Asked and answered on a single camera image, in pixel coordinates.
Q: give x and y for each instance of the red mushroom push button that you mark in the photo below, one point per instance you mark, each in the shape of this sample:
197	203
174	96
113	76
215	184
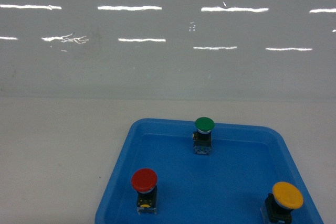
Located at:
144	182

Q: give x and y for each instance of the yellow mushroom push button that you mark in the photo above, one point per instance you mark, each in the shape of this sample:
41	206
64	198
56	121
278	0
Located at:
281	202

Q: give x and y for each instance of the green mushroom push button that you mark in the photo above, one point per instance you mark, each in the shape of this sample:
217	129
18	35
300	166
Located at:
202	137

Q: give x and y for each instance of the blue plastic tray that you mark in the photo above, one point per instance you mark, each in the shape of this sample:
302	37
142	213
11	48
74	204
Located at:
227	186

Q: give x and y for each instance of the white glossy whiteboard panel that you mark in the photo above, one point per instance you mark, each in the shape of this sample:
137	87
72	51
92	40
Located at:
268	50

